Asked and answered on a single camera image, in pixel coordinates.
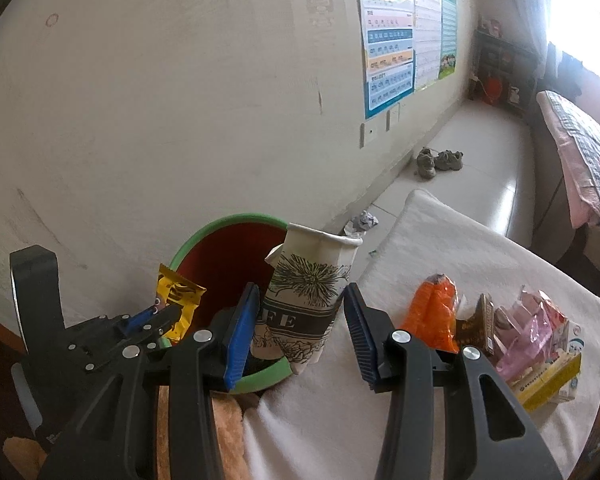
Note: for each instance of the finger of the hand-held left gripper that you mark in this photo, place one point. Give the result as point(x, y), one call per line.
point(141, 320)
point(165, 327)

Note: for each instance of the pink plastic wrapper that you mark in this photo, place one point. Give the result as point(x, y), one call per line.
point(520, 350)

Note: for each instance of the orange bucket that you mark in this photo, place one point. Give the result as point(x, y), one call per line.
point(495, 91)

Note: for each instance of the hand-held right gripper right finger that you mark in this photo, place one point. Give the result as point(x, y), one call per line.
point(362, 340)

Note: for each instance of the sheer curtain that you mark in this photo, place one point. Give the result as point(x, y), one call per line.
point(530, 10)

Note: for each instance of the green and red trash bin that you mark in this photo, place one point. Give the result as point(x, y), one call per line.
point(220, 260)

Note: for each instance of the white wall socket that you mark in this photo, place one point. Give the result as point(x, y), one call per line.
point(389, 120)
point(369, 134)
point(397, 115)

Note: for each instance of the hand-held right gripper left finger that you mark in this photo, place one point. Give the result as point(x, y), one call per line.
point(240, 340)

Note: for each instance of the white wall poster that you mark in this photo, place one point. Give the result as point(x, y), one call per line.
point(427, 30)

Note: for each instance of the brown small box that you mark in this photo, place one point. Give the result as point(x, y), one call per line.
point(482, 320)

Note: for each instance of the crumpled silver wrapper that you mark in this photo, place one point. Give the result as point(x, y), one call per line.
point(361, 222)

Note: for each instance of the blue bordered wall poster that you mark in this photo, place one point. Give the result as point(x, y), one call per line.
point(385, 35)

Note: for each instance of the white milk carton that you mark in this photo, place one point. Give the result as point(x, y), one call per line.
point(575, 345)

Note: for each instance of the orange snack wrapper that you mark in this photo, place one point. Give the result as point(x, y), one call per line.
point(430, 310)

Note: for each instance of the bed with patchwork quilt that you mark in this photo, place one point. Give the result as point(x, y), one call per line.
point(585, 140)

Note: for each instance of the small white printed bag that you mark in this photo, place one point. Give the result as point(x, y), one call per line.
point(515, 96)

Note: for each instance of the grey sneaker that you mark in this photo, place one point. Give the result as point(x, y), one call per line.
point(426, 164)
point(449, 160)

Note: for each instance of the printed paper cup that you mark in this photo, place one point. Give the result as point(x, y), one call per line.
point(305, 285)

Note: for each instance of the dark storage shelf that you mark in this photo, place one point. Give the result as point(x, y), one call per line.
point(505, 60)

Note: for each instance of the white towel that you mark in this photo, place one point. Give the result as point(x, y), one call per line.
point(455, 240)

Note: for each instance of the dark clothes pile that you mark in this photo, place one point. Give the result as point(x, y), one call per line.
point(575, 75)

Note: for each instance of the gold snack wrapper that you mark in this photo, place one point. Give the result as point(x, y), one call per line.
point(180, 292)

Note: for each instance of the pale pink torn wrapper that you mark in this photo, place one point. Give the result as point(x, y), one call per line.
point(542, 307)

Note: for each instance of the yellow paper box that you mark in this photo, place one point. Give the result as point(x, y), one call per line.
point(545, 385)

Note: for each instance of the green bordered wall poster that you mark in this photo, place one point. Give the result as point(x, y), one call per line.
point(448, 35)

